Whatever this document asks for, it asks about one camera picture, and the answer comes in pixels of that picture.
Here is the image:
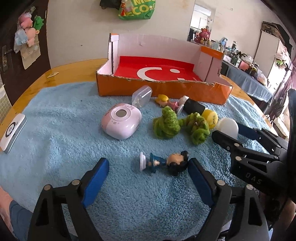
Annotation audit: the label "small tag on table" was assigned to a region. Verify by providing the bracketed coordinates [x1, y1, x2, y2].
[47, 72, 59, 78]

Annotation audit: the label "orange cardboard box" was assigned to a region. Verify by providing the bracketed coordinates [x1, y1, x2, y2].
[96, 34, 232, 105]

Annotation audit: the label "light blue fluffy towel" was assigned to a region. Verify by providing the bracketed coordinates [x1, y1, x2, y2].
[0, 81, 276, 241]

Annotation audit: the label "blonde girl figurine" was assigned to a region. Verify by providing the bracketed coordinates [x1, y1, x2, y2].
[155, 94, 179, 111]

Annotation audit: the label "black roll with white paper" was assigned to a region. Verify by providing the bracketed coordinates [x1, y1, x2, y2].
[176, 95, 206, 115]

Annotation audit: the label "white round lid container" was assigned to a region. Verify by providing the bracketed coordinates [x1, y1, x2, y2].
[215, 118, 239, 139]

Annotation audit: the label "green shopping bag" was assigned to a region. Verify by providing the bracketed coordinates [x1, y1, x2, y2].
[118, 0, 156, 20]

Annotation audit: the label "pink rabbit plush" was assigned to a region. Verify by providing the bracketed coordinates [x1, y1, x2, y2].
[194, 26, 210, 45]

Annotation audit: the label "dark wooden door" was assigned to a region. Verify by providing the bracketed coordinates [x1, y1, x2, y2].
[1, 1, 51, 104]

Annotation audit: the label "green yarn ball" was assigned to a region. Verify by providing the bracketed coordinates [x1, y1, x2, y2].
[152, 106, 181, 139]

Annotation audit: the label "black-haired boy figurine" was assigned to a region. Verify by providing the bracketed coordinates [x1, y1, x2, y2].
[139, 151, 189, 176]

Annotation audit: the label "green plush on door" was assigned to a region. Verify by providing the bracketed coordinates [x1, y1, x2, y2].
[33, 15, 44, 30]

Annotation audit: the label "clear plastic capsule case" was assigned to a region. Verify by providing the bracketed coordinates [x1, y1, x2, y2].
[132, 85, 152, 108]

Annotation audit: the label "green twisted yarn bundle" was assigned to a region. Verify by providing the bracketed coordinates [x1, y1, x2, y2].
[179, 113, 210, 145]

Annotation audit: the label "white gadget with black ring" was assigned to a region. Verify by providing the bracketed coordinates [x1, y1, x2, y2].
[1, 113, 27, 154]

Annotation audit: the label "white refrigerator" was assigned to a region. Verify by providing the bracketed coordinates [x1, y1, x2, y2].
[254, 31, 280, 77]

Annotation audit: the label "pink plush toys on door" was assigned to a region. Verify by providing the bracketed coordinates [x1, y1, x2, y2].
[14, 13, 39, 53]

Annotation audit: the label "pink mini printer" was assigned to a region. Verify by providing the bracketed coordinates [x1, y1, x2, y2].
[101, 103, 142, 140]

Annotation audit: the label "cluttered side table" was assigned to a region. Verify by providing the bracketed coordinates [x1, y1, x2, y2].
[208, 38, 274, 110]

